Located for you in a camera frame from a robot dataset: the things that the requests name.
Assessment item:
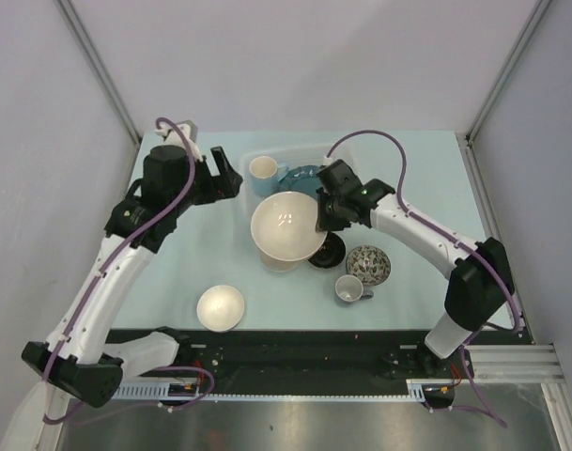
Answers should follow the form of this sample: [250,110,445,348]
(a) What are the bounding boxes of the grey white mug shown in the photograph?
[334,274,374,303]

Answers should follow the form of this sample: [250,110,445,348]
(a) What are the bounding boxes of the aluminium frame post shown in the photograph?
[464,0,556,146]
[54,0,143,148]

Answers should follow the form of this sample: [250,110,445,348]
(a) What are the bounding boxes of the right aluminium frame post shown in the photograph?
[464,0,556,146]

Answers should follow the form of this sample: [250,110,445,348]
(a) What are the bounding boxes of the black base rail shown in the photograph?
[78,328,474,398]

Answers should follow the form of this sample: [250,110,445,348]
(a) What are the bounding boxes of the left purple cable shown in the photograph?
[41,117,216,425]

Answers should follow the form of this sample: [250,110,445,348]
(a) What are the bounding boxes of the black glossy bowl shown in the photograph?
[308,232,346,270]

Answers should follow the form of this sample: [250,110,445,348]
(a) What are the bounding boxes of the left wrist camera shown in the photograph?
[155,121,203,161]

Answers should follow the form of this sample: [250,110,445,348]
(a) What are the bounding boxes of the small white bowl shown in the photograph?
[196,285,245,333]

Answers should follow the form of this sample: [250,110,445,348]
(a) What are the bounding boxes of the large cream bowl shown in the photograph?
[250,192,327,262]

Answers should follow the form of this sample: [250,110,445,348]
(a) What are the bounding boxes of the floral patterned bowl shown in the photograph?
[346,245,392,287]

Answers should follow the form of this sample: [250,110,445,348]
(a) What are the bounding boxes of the left aluminium frame post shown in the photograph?
[54,0,143,148]

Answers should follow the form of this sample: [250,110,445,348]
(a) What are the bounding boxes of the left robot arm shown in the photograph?
[22,145,243,408]

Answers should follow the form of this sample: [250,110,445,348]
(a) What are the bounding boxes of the white cable duct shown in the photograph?
[113,375,456,402]

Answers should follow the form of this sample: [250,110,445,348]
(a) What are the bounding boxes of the white plastic bin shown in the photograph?
[239,143,331,218]

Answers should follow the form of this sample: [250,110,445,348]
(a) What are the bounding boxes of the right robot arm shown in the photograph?
[317,176,520,377]

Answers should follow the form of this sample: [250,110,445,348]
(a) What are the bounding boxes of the teal glass plate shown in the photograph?
[277,164,322,198]

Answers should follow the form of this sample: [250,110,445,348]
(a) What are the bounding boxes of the medium white bowl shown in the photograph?
[259,253,299,272]

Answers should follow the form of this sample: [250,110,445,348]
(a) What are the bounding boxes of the light blue mug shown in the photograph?
[249,156,289,197]

